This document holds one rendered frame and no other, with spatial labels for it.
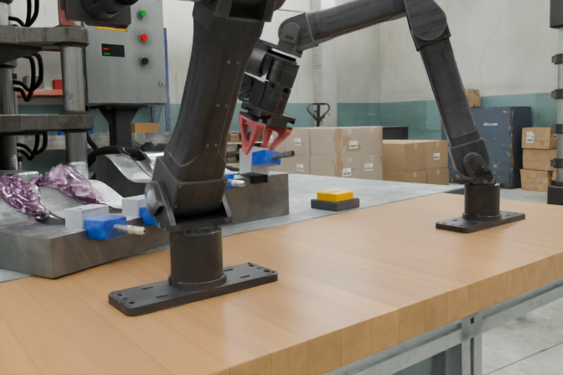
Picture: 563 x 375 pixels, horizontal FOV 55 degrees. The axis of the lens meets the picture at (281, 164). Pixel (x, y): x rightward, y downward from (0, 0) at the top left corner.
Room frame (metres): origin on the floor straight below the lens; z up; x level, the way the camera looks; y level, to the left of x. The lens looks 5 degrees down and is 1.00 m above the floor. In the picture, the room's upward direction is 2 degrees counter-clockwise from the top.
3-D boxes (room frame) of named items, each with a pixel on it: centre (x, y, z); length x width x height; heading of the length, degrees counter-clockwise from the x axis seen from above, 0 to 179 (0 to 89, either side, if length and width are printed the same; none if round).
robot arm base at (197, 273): (0.63, 0.11, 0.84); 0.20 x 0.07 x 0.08; 127
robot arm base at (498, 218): (1.00, -0.37, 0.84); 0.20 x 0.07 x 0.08; 127
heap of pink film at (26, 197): (0.93, 0.45, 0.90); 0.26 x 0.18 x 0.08; 60
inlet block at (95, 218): (0.75, 0.25, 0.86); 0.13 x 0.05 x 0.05; 60
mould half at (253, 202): (1.24, 0.25, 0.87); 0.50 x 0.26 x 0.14; 43
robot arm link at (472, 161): (0.99, -0.36, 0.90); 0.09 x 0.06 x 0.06; 167
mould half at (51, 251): (0.93, 0.46, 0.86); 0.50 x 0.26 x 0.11; 60
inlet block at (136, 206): (0.85, 0.19, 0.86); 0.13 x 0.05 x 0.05; 60
